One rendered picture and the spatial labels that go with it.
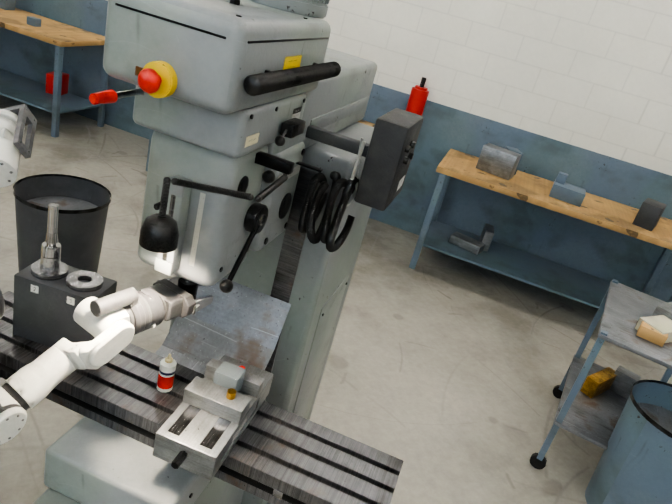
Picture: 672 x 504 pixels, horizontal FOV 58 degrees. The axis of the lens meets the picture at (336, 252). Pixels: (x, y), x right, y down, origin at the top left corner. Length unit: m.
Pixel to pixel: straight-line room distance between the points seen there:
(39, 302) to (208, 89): 0.87
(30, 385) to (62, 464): 0.38
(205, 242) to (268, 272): 0.53
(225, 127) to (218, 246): 0.27
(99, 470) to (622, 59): 4.74
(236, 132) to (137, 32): 0.24
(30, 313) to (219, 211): 0.70
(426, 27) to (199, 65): 4.44
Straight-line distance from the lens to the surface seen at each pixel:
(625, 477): 3.19
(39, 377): 1.29
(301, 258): 1.74
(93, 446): 1.63
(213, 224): 1.27
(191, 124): 1.20
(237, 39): 1.04
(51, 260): 1.71
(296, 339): 1.86
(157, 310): 1.37
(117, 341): 1.31
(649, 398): 3.39
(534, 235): 5.61
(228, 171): 1.23
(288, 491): 1.51
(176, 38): 1.09
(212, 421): 1.49
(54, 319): 1.74
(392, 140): 1.40
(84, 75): 6.93
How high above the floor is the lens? 1.99
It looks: 24 degrees down
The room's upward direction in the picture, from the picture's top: 15 degrees clockwise
